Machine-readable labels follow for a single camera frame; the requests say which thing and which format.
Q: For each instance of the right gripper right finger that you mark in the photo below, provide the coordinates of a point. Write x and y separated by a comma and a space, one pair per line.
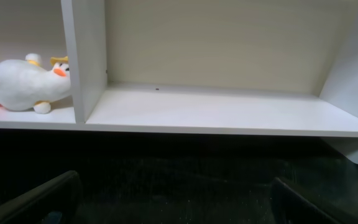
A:
297, 205

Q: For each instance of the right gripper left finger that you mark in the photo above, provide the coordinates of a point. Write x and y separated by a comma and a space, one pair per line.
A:
45, 196

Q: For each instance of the white plush duck yellow hat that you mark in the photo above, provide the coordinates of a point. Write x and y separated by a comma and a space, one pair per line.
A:
23, 84

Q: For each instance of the white shelf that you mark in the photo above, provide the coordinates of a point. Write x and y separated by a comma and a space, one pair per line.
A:
216, 109

